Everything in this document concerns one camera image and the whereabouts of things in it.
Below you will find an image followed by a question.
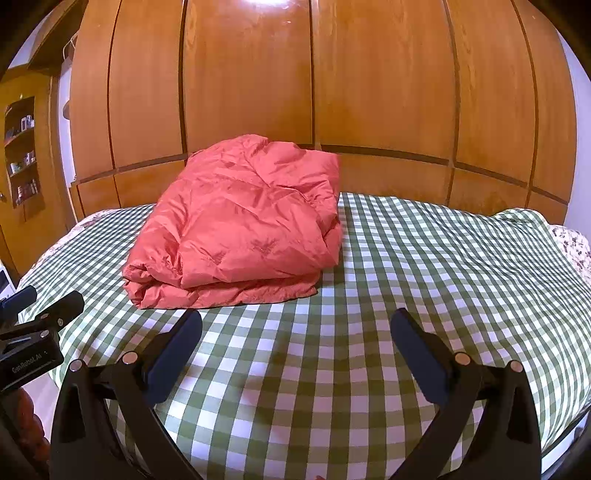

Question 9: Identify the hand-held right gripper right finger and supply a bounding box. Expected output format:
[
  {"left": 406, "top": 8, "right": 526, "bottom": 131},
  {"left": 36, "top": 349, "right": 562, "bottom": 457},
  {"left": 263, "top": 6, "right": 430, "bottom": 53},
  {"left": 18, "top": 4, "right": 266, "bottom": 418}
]
[{"left": 390, "top": 308, "right": 541, "bottom": 480}]

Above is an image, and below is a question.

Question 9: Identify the red puffer jacket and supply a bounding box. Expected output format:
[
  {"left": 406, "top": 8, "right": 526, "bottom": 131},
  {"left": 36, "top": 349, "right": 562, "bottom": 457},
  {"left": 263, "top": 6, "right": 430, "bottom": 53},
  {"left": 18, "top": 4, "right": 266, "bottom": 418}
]
[{"left": 122, "top": 134, "right": 343, "bottom": 310}]

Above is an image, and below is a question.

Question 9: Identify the wooden shelf unit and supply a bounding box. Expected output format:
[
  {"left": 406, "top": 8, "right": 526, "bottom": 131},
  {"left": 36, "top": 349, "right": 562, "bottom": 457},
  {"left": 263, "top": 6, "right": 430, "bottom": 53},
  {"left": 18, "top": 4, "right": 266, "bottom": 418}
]
[{"left": 0, "top": 69, "right": 77, "bottom": 278}]

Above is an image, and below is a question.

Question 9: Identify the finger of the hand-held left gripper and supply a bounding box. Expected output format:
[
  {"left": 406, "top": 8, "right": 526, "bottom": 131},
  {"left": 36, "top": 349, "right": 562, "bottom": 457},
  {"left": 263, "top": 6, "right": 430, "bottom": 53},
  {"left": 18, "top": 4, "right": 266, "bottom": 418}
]
[
  {"left": 0, "top": 285, "right": 38, "bottom": 324},
  {"left": 16, "top": 291, "right": 85, "bottom": 337}
]

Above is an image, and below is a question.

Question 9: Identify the person's left hand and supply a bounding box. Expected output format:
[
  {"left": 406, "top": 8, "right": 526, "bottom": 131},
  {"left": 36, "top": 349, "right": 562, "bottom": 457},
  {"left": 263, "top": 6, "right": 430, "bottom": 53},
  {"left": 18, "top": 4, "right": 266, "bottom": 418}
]
[{"left": 16, "top": 387, "right": 51, "bottom": 469}]

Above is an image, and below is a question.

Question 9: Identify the white appliance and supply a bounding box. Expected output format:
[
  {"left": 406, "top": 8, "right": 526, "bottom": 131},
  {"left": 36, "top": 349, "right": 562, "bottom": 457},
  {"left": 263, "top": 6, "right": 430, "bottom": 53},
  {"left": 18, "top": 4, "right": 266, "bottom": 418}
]
[{"left": 0, "top": 261, "right": 17, "bottom": 298}]

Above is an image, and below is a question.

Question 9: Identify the wooden wardrobe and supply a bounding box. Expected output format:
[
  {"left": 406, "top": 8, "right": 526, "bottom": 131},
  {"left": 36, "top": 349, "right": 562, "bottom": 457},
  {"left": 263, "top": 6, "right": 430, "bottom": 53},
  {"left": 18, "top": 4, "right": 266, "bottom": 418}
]
[{"left": 28, "top": 0, "right": 579, "bottom": 222}]

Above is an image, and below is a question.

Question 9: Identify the green checkered blanket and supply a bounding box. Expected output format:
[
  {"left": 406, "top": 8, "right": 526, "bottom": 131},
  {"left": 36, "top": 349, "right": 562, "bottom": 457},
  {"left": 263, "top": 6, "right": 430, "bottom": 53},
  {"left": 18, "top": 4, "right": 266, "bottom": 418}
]
[{"left": 18, "top": 191, "right": 591, "bottom": 480}]

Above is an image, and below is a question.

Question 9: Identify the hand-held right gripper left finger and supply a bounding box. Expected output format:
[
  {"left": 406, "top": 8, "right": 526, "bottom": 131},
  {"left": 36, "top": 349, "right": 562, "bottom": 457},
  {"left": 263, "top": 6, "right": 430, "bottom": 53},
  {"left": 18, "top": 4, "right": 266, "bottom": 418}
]
[{"left": 48, "top": 310, "right": 204, "bottom": 480}]

